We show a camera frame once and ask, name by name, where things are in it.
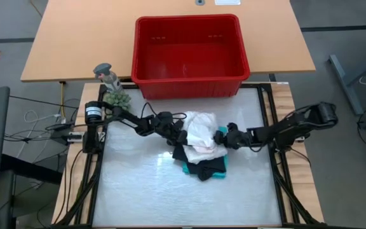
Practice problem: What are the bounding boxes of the wooden workbench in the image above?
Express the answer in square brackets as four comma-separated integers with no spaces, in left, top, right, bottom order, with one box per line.
[20,0,316,83]

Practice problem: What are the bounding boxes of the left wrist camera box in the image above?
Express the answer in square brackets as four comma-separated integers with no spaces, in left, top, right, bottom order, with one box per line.
[157,111,173,123]

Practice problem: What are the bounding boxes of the teal drawstring shorts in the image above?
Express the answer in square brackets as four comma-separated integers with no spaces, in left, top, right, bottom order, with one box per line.
[182,126,229,179]

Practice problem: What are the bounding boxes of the grey metal desk leg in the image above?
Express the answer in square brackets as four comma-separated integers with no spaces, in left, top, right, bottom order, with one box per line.
[329,53,366,116]

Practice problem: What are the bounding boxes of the dark grey garment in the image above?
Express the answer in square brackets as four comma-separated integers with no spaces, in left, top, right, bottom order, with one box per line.
[172,144,229,182]

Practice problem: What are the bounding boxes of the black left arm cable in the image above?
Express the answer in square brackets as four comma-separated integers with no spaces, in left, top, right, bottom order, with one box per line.
[140,101,187,121]

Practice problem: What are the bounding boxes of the plain white thin garment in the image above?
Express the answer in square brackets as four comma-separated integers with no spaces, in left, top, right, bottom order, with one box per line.
[181,111,219,149]

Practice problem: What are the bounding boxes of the yellow cable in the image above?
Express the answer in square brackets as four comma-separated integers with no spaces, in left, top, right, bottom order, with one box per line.
[60,81,68,118]

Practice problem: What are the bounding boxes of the white lace garment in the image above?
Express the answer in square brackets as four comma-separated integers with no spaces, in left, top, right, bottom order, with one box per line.
[182,145,229,165]

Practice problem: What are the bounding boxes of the black floor cable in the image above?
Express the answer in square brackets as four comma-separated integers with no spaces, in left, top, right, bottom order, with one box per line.
[4,122,72,143]

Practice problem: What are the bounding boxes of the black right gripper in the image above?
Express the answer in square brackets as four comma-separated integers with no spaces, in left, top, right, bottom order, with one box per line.
[213,127,254,150]

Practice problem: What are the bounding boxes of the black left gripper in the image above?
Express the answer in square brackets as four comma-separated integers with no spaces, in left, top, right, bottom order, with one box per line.
[152,119,189,147]

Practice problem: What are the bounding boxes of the thin white cable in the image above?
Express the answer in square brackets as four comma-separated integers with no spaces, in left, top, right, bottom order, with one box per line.
[17,109,64,160]

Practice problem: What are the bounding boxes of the black aluminium table frame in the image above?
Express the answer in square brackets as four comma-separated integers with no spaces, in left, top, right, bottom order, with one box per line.
[54,81,325,229]

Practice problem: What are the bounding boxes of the green potted plant patterned pot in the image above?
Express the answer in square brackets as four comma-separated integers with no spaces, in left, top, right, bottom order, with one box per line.
[102,90,132,112]

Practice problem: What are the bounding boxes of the clear spray bottle black head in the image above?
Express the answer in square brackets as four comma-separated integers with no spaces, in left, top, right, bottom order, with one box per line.
[93,62,123,93]

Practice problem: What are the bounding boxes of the red plastic bin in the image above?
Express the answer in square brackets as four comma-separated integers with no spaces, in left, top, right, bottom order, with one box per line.
[131,13,251,100]

